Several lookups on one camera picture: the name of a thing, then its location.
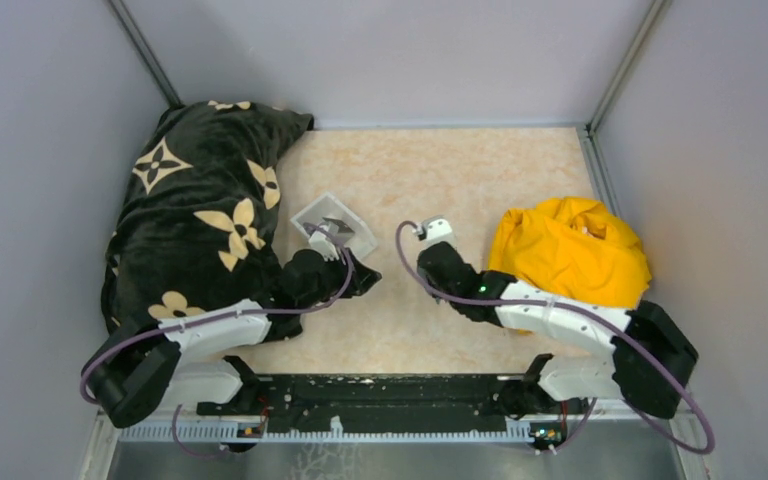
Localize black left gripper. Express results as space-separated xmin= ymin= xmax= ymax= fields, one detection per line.
xmin=298 ymin=246 xmax=382 ymax=312

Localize white plastic card tray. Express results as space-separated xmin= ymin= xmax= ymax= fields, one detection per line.
xmin=290 ymin=192 xmax=378 ymax=260

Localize grey card stack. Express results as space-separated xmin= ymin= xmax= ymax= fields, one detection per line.
xmin=323 ymin=218 xmax=355 ymax=243

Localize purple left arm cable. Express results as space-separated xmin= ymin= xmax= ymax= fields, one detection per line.
xmin=79 ymin=223 xmax=357 ymax=460

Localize yellow cloth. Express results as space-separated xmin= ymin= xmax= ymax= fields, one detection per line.
xmin=487 ymin=197 xmax=652 ymax=308

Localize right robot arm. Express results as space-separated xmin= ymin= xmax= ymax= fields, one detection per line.
xmin=417 ymin=242 xmax=699 ymax=419

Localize aluminium frame rail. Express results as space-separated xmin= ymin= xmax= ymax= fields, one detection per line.
xmin=95 ymin=372 xmax=698 ymax=445

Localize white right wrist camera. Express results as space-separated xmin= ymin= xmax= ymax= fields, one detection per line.
xmin=417 ymin=215 xmax=456 ymax=248

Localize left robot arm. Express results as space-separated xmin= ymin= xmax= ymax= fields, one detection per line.
xmin=80 ymin=249 xmax=382 ymax=428

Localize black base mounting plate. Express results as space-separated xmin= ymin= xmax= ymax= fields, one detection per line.
xmin=196 ymin=374 xmax=591 ymax=434

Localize black floral blanket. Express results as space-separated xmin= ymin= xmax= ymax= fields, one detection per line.
xmin=100 ymin=100 xmax=315 ymax=331

